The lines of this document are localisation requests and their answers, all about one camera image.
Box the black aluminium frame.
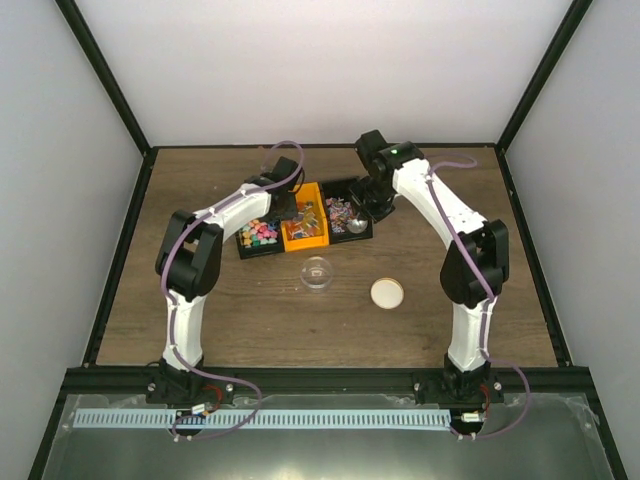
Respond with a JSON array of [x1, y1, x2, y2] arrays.
[[27, 0, 629, 480]]

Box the metal scoop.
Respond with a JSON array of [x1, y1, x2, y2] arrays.
[[346, 214, 369, 235]]

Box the yellow bin with lollipops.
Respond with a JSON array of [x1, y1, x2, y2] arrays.
[[281, 182, 329, 253]]

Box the light blue slotted cable duct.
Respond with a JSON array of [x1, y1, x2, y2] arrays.
[[72, 408, 451, 431]]

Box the black bin with star candies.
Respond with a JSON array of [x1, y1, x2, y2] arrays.
[[235, 218, 285, 260]]

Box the round white jar lid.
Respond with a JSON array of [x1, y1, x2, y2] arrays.
[[370, 278, 404, 310]]

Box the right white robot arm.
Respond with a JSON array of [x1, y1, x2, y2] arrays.
[[351, 130, 509, 403]]

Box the black bin with swirl lollipops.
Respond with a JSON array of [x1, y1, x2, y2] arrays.
[[319, 176, 373, 245]]

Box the clear plastic jar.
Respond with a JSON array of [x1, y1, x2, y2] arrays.
[[300, 256, 334, 293]]

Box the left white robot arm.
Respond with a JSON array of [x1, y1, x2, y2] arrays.
[[155, 157, 303, 404]]

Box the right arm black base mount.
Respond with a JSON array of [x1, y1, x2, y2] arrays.
[[411, 353, 504, 408]]

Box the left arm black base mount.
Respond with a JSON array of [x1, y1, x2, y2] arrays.
[[146, 360, 234, 407]]

